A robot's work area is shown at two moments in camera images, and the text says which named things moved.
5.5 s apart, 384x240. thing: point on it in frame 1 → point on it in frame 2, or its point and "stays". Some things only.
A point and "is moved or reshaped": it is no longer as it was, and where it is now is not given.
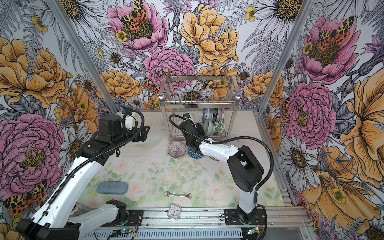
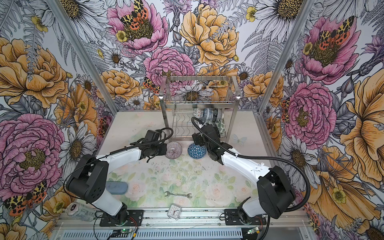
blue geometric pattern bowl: (194, 155) stays
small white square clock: (174, 211) stays
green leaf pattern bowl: (220, 127) stays
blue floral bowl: (207, 114) stays
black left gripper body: (125, 135) → (158, 150)
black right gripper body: (199, 129) → (197, 137)
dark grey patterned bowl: (218, 114) stays
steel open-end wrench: (168, 194) stays
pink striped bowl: (176, 149) is moved or reshaped
